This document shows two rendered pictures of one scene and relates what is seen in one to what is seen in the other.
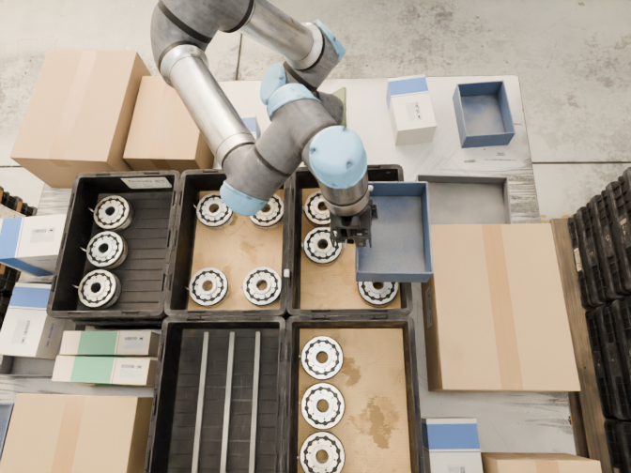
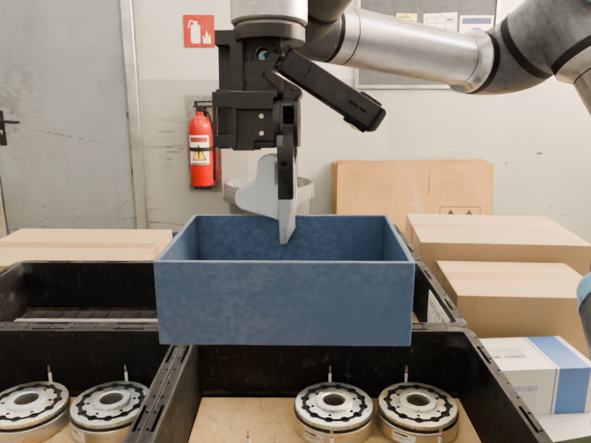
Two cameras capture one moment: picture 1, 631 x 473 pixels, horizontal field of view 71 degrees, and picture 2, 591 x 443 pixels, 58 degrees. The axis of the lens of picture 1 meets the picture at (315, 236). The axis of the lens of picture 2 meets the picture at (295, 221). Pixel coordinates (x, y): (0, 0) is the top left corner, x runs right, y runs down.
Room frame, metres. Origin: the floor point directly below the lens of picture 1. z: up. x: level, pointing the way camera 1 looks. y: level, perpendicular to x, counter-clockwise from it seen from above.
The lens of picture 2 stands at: (0.23, -0.61, 1.26)
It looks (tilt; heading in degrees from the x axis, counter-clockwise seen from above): 14 degrees down; 79
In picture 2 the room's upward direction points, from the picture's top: straight up
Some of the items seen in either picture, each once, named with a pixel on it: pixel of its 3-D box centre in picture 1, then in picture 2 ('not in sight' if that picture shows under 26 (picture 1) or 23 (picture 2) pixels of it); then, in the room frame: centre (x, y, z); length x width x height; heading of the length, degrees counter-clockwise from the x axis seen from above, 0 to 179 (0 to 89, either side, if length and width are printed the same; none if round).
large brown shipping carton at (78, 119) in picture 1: (93, 121); (485, 263); (0.99, 0.64, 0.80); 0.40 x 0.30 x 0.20; 165
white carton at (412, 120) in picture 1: (409, 110); not in sight; (0.83, -0.38, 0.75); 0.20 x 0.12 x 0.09; 175
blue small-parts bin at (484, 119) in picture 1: (482, 114); not in sight; (0.77, -0.60, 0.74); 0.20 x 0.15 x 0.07; 172
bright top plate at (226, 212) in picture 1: (214, 208); not in sight; (0.56, 0.26, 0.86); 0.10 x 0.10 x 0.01
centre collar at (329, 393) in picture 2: (322, 244); (333, 401); (0.39, -0.01, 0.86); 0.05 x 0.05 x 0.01
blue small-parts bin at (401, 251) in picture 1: (391, 231); (288, 271); (0.31, -0.16, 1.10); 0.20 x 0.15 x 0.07; 168
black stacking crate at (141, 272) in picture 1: (127, 247); not in sight; (0.49, 0.51, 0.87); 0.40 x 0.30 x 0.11; 169
